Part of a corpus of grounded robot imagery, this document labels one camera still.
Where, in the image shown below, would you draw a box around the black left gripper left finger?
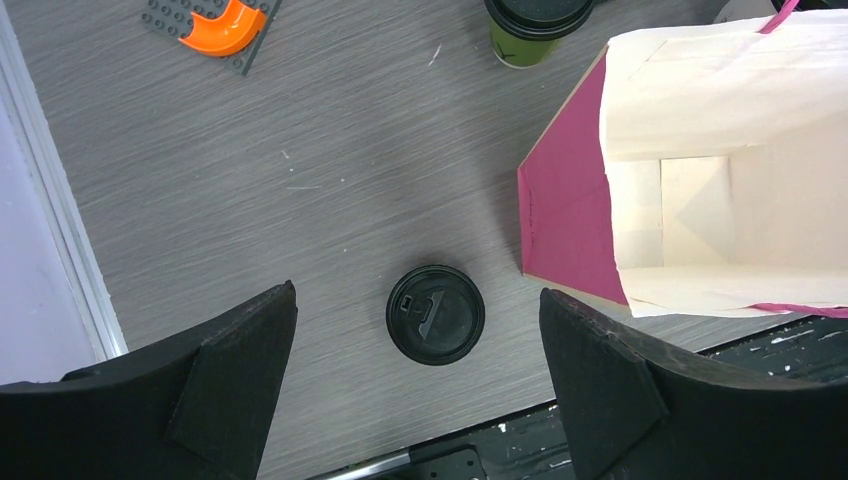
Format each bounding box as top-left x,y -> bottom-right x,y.
1,282 -> 298,479

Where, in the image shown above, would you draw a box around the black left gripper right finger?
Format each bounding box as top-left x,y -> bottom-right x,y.
539,289 -> 847,479

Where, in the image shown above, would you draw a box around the stack of black lids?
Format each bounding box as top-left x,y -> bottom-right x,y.
385,264 -> 485,366

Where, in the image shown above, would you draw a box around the paper gift bag pink handles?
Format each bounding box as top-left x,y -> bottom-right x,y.
517,1 -> 847,318

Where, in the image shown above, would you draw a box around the green paper cup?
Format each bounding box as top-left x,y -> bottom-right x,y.
489,19 -> 560,69

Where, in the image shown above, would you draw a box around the black coffee cup lid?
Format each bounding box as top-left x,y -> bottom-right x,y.
484,0 -> 595,41

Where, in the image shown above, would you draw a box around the orange plastic piece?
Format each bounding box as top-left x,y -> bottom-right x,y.
178,0 -> 267,57

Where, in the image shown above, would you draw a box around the grey lego baseplate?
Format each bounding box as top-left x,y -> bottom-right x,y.
141,0 -> 282,76

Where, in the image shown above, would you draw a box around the aluminium frame rail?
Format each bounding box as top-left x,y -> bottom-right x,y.
1,6 -> 129,361

